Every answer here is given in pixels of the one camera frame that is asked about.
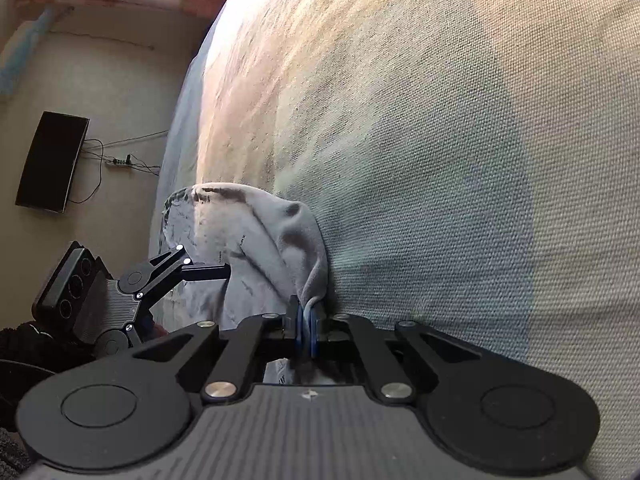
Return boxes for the bed with patchwork sheet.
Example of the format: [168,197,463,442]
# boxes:
[147,0,640,480]

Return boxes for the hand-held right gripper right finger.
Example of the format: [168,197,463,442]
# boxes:
[308,304,484,405]

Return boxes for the grey pants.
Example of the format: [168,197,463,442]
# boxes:
[161,183,331,386]

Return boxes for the black television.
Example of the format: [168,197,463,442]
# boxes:
[15,111,91,214]

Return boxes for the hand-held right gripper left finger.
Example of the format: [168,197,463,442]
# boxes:
[132,295,307,404]

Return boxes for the black wall cables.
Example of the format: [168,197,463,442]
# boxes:
[67,130,169,206]

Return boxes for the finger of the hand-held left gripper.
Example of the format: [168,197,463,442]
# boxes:
[140,244,233,307]

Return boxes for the grey fuzzy clothing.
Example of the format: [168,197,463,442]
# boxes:
[0,427,32,480]

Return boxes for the light blue object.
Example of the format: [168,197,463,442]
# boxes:
[0,7,53,96]

